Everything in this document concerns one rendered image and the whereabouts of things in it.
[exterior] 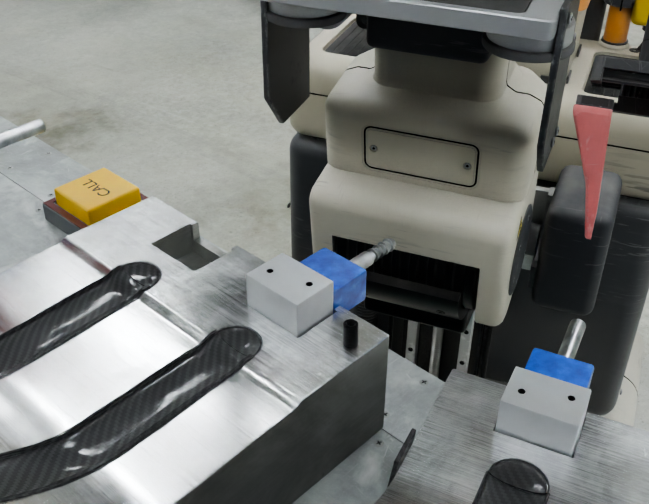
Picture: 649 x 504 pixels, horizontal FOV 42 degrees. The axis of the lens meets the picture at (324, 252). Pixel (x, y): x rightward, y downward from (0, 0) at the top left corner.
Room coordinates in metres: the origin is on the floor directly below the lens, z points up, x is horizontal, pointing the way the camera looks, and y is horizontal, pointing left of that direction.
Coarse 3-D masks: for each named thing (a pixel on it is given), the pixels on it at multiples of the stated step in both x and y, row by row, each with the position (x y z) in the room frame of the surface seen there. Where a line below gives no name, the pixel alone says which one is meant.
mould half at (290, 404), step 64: (64, 256) 0.53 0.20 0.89; (128, 256) 0.53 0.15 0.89; (0, 320) 0.46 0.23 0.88; (128, 320) 0.46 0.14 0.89; (192, 320) 0.45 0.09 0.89; (256, 320) 0.45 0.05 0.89; (0, 384) 0.39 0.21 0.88; (64, 384) 0.40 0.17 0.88; (128, 384) 0.39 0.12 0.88; (256, 384) 0.39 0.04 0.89; (320, 384) 0.39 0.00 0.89; (384, 384) 0.44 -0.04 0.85; (0, 448) 0.33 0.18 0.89; (192, 448) 0.34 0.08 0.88; (256, 448) 0.35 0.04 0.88; (320, 448) 0.39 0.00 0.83
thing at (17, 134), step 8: (40, 120) 0.66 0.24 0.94; (16, 128) 0.64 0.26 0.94; (24, 128) 0.65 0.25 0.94; (32, 128) 0.65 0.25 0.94; (40, 128) 0.65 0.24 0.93; (0, 136) 0.63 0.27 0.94; (8, 136) 0.63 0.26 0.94; (16, 136) 0.64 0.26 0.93; (24, 136) 0.64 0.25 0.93; (32, 136) 0.65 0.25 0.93; (0, 144) 0.63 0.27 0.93; (8, 144) 0.63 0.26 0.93
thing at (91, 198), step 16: (96, 176) 0.74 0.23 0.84; (112, 176) 0.74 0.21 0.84; (64, 192) 0.71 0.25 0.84; (80, 192) 0.71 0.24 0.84; (96, 192) 0.71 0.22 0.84; (112, 192) 0.71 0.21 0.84; (128, 192) 0.71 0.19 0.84; (64, 208) 0.70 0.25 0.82; (80, 208) 0.68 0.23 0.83; (96, 208) 0.68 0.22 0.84; (112, 208) 0.69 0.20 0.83
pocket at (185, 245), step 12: (180, 228) 0.57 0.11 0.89; (192, 228) 0.57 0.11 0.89; (168, 240) 0.56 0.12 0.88; (180, 240) 0.56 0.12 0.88; (192, 240) 0.57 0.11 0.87; (204, 240) 0.57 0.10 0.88; (168, 252) 0.56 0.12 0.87; (180, 252) 0.56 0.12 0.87; (192, 252) 0.57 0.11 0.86; (204, 252) 0.56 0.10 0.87; (216, 252) 0.55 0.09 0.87; (192, 264) 0.55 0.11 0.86; (204, 264) 0.55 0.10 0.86
